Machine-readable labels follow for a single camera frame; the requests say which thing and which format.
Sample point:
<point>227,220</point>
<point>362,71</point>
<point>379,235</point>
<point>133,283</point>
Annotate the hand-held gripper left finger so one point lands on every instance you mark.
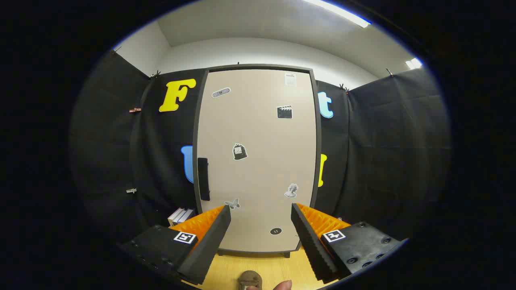
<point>209,241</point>

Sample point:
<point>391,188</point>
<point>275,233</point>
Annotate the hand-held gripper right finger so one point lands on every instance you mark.
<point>312,245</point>

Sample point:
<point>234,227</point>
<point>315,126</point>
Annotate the brown fuzzy shoe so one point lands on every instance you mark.
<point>250,278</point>

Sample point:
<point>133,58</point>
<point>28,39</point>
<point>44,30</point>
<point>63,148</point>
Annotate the gray shoe cabinet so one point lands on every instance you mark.
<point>318,133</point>

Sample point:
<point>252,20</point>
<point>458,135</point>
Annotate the beige book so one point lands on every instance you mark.
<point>175,216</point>

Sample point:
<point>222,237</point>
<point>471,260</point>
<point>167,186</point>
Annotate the black backdrop cloth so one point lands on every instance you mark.
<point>383,161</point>

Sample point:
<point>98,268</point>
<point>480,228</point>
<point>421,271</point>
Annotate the black clip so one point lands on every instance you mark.
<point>155,74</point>
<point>389,72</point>
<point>116,50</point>
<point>344,88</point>

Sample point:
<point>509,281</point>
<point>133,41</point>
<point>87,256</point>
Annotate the small ceiling light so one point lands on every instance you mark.
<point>414,63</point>

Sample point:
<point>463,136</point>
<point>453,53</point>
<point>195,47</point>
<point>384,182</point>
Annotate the long ceiling light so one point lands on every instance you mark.
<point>338,11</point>

